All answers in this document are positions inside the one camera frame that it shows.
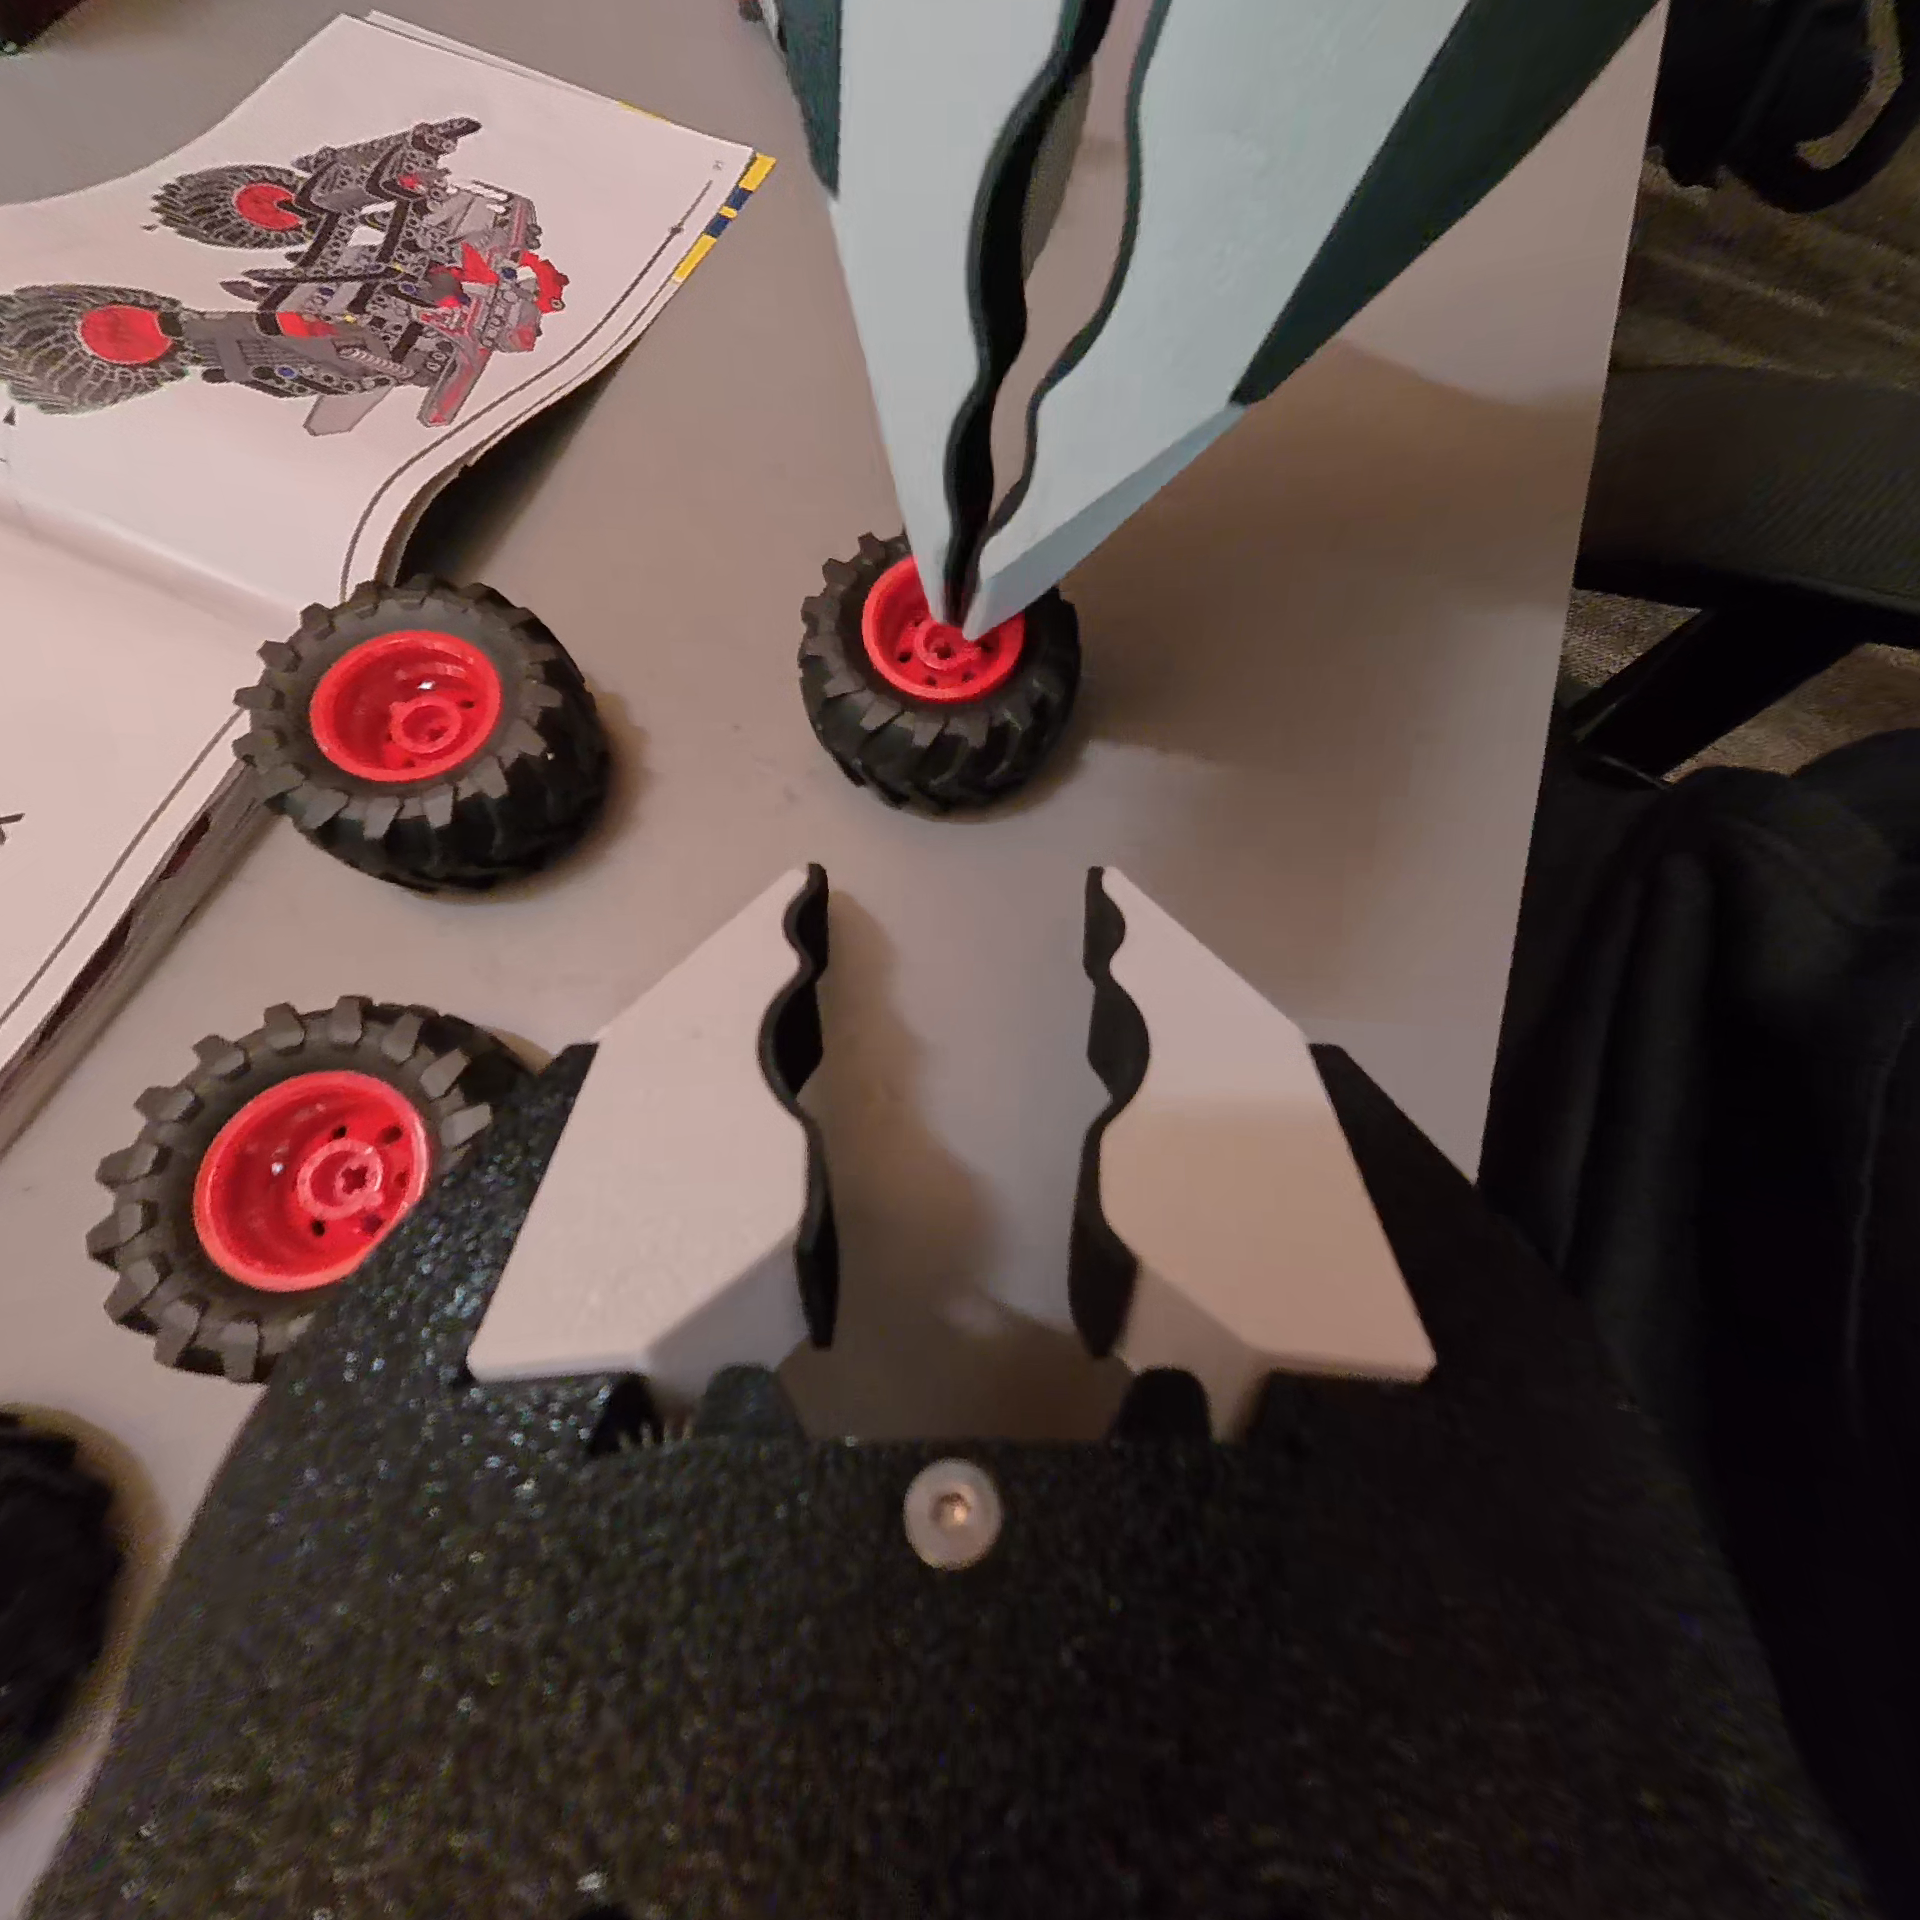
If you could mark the black office chair base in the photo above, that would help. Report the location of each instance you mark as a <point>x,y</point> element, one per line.
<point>1724,645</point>

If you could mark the black bag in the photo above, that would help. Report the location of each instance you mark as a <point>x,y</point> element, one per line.
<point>1786,90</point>

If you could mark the person's dark clothing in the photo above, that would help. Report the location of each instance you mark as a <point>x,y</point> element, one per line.
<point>1724,1200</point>

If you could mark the white instruction booklet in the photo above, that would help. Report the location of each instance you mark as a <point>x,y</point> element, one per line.
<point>376,375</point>

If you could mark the black toy wheel red rim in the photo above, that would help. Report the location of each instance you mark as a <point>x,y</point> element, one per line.
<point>44,1588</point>
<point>422,728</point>
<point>938,720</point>
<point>308,1178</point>

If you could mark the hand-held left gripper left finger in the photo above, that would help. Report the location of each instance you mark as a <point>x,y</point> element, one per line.
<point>662,1171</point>

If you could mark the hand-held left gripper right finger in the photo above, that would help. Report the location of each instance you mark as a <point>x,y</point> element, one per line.
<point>1244,1200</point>

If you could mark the grey desk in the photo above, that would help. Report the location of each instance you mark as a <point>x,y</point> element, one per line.
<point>722,481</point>

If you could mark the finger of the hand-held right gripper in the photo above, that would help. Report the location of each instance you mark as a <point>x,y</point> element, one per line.
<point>916,225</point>
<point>1261,194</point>

